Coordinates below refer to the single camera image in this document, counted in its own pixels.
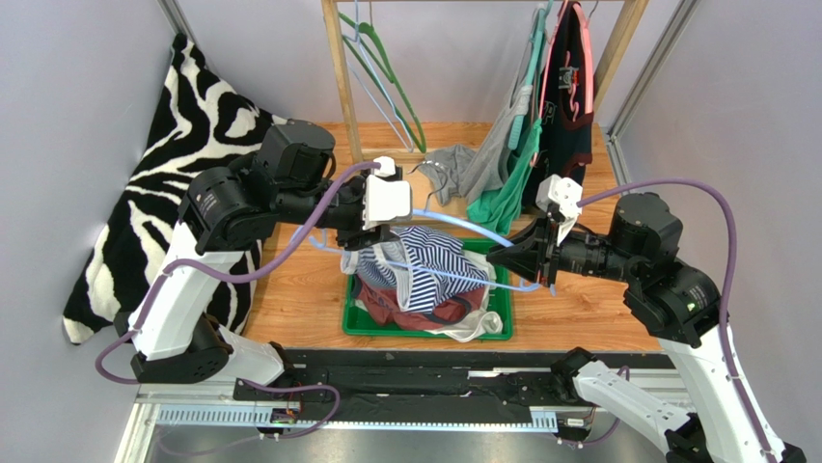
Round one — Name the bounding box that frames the zebra print blanket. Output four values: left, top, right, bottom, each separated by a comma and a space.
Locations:
62, 34, 286, 345

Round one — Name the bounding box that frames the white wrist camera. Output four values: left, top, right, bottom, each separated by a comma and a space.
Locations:
362, 156, 413, 231
534, 175, 583, 245

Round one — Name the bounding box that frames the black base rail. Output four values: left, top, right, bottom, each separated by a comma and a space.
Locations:
137, 346, 695, 435

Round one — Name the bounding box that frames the teal plastic hanger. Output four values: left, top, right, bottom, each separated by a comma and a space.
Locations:
507, 1, 554, 150

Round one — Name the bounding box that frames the navy maroon tank top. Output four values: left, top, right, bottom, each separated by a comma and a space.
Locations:
521, 1, 594, 207

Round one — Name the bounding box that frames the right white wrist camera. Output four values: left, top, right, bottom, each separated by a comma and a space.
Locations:
534, 175, 583, 245

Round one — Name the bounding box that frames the green plastic tray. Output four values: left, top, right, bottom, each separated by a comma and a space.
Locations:
342, 265, 514, 342

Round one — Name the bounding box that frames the grey tank top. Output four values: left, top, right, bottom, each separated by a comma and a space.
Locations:
417, 6, 547, 206

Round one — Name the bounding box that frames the green tank top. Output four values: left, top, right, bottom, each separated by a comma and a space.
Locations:
467, 118, 542, 235

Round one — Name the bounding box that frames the pink plastic hanger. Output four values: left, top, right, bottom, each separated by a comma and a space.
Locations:
538, 1, 595, 125

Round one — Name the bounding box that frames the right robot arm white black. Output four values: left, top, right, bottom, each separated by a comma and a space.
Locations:
487, 193, 806, 462

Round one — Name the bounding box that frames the wooden clothes rack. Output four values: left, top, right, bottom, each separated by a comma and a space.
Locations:
320, 0, 651, 232

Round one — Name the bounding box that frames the blue white striped tank top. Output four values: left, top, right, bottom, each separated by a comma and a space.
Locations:
341, 226, 496, 313

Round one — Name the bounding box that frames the light blue wire hanger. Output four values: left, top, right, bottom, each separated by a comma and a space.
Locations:
340, 0, 416, 154

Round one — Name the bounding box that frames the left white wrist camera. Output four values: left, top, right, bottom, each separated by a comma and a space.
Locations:
362, 156, 413, 231

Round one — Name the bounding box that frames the red tank top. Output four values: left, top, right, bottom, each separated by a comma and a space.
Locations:
351, 276, 486, 331

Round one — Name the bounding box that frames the green plastic hanger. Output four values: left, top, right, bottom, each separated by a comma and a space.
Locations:
337, 9, 428, 155

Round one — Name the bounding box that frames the light blue plastic hanger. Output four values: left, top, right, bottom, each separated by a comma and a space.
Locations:
288, 153, 560, 298

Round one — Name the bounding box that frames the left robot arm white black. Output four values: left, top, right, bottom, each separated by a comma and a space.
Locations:
115, 120, 413, 385

